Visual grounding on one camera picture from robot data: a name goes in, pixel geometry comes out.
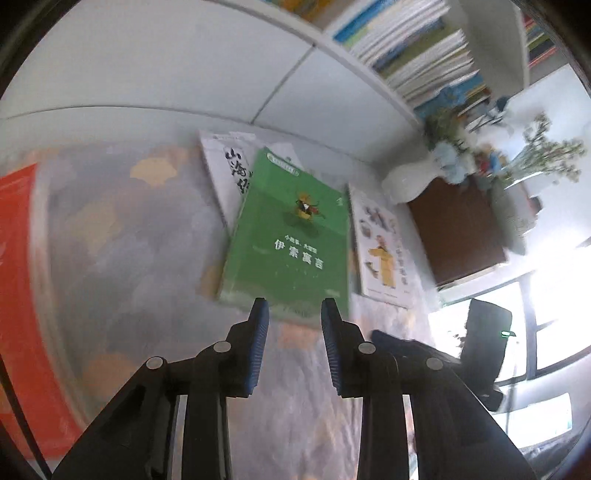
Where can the grey cloud-pattern table mat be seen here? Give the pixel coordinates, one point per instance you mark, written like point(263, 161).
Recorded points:
point(152, 277)

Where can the white vase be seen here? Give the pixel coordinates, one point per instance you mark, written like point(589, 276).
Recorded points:
point(411, 182)

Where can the green plant sprigs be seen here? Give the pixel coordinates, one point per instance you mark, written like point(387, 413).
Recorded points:
point(549, 152)

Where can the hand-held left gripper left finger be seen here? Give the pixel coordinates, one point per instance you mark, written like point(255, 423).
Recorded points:
point(258, 346)

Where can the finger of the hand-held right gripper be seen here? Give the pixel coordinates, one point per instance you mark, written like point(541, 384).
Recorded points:
point(406, 346)

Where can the red book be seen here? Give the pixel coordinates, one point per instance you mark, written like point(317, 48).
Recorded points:
point(27, 277)

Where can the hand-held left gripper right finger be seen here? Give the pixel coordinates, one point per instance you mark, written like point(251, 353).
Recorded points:
point(330, 346)

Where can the green book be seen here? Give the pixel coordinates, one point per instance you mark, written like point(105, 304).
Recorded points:
point(286, 240)

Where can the white book yellow-robed figure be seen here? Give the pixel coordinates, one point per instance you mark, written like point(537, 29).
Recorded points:
point(383, 272)

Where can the row of colourful shelf books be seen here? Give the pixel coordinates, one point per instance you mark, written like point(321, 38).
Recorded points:
point(538, 41)

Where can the bright window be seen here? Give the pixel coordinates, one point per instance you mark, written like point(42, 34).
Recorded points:
point(554, 323)

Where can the row of pale shelf books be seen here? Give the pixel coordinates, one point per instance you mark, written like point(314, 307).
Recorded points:
point(415, 46)

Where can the brown wooden cabinet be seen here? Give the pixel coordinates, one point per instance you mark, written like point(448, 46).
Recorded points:
point(461, 230)

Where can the white book black calligraphy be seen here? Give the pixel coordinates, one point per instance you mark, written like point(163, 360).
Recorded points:
point(221, 180)

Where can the white bookshelf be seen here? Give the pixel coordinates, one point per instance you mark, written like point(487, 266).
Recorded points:
point(498, 27)

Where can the glass vase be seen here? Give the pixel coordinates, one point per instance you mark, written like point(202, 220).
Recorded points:
point(512, 217)

